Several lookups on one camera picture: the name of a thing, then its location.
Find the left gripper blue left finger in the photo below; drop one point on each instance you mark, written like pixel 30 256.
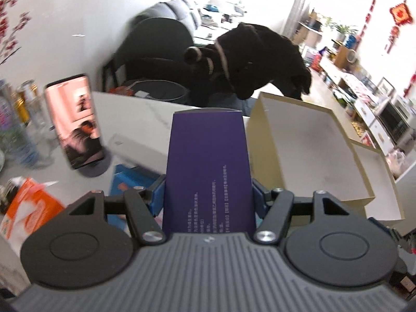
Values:
pixel 155 195

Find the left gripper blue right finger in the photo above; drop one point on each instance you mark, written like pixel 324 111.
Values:
pixel 262 198

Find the large blue medicine box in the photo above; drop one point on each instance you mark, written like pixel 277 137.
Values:
pixel 125 178

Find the purple medicine box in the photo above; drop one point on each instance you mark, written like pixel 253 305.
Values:
pixel 208 182

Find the large tan cardboard box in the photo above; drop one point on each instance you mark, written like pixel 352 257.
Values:
pixel 302 147

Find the tan cardboard box lid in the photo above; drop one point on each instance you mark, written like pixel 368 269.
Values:
pixel 386 206

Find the orange tissue pack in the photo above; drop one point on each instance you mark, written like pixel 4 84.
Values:
pixel 30 209

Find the smartphone on stand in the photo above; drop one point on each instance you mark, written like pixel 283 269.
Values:
pixel 71 109

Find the white tv cabinet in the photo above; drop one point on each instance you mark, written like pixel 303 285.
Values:
pixel 356 94

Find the black fluffy coat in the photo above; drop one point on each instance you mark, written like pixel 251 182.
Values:
pixel 249 57

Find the black dining chair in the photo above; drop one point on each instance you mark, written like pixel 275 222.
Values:
pixel 150 59

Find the clear water bottle vase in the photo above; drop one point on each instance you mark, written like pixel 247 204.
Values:
pixel 15 141

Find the black microwave oven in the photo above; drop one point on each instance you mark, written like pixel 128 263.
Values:
pixel 398 119

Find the gold drink can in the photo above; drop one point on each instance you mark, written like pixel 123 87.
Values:
pixel 28 103

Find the green potted plant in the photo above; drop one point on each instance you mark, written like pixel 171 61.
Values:
pixel 342 31

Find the grey sofa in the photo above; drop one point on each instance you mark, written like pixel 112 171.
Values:
pixel 183 11

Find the red chinese knot ornament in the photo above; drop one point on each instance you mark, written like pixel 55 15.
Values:
pixel 401 16

